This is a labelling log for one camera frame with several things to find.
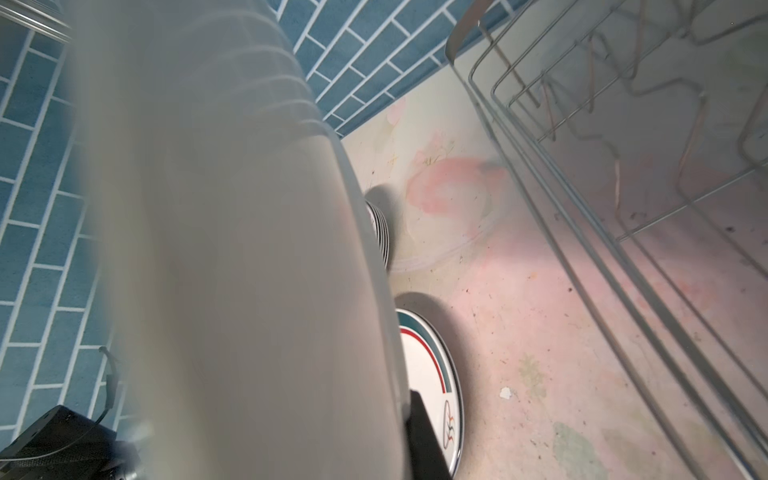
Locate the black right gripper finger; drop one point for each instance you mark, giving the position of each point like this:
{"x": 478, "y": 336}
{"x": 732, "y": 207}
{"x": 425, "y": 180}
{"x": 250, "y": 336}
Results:
{"x": 427, "y": 461}

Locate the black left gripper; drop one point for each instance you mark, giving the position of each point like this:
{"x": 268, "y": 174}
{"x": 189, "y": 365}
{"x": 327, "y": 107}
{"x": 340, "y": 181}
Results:
{"x": 63, "y": 444}

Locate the green striped rim plate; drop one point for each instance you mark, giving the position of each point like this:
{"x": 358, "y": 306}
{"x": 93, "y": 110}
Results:
{"x": 432, "y": 373}

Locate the metal wire dish rack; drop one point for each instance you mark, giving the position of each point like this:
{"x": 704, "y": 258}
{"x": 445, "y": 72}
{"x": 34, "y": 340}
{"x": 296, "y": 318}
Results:
{"x": 636, "y": 132}

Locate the aluminium corner post left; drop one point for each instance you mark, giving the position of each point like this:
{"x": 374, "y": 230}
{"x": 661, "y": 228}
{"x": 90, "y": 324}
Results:
{"x": 43, "y": 17}

